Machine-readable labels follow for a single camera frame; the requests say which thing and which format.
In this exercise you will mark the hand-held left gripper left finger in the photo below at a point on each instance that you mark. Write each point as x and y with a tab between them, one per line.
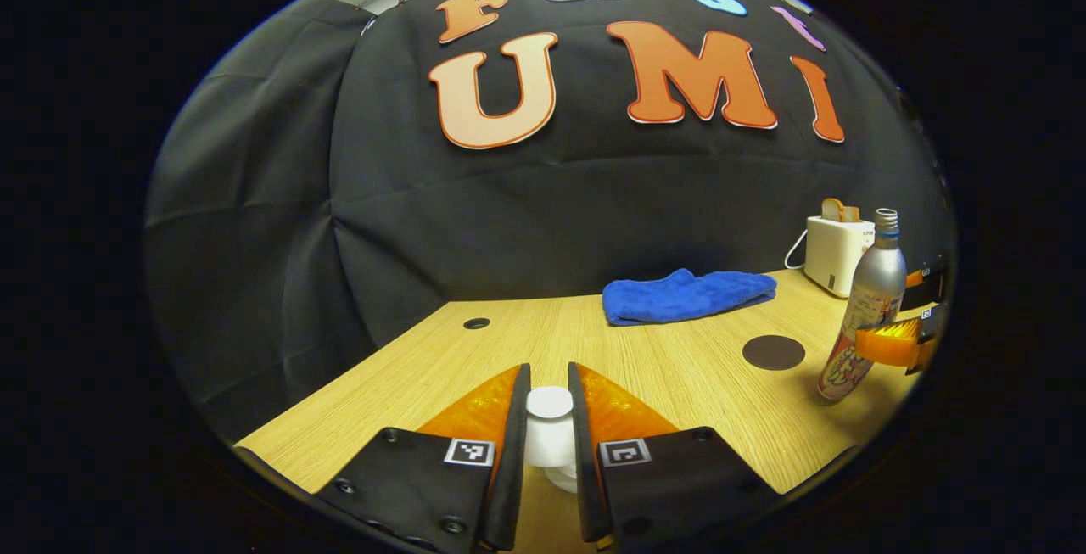
516	452

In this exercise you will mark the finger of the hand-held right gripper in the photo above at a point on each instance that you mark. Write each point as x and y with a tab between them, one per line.
887	344
932	282

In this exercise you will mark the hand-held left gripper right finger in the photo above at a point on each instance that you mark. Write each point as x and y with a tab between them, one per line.
581	469

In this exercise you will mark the silver water bottle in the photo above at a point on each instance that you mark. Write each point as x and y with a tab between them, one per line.
870	299

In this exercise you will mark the white teacup lid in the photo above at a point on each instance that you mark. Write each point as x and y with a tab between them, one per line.
550	418

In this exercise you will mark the dark brown round coaster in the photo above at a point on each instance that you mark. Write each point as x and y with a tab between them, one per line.
774	353

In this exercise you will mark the white toaster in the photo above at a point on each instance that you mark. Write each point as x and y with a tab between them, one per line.
833	253

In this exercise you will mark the brown bread slice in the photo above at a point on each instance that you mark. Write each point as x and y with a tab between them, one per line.
840	211

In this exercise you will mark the blue towel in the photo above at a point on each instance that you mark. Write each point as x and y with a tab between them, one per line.
679	298

